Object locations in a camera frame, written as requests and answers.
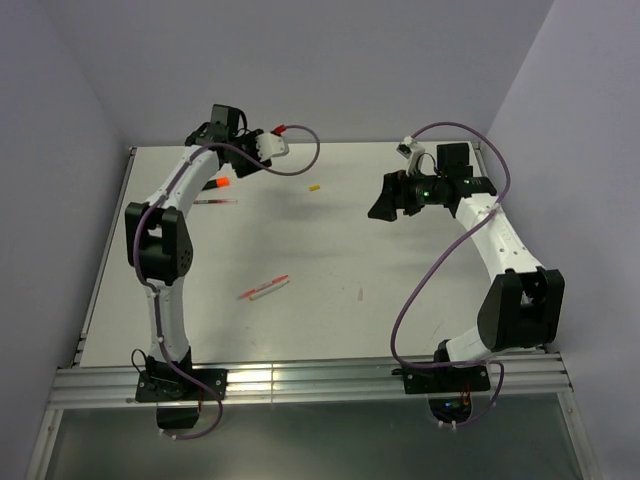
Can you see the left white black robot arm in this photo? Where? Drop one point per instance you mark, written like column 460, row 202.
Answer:
column 159, row 246

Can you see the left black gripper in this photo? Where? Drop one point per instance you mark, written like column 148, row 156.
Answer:
column 250, row 139

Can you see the aluminium frame rail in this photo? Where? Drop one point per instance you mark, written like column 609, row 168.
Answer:
column 298, row 382

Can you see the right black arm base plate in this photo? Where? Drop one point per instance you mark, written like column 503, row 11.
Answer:
column 444, row 380

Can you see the black orange highlighter pen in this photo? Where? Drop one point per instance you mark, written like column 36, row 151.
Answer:
column 220, row 182

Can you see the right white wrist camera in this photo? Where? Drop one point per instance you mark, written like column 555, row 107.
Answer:
column 413, row 152

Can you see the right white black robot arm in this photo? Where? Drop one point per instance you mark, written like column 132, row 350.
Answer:
column 523, row 304

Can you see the red pen with clear barrel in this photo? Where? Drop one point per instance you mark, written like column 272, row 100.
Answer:
column 263, row 286

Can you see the dark red pen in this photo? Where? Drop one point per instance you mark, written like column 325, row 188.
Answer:
column 215, row 201

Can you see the white pen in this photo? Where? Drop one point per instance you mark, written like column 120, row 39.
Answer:
column 268, row 290

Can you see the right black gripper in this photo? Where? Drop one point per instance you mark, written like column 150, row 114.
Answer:
column 396, row 194

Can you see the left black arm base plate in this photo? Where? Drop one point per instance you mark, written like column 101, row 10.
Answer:
column 205, row 384

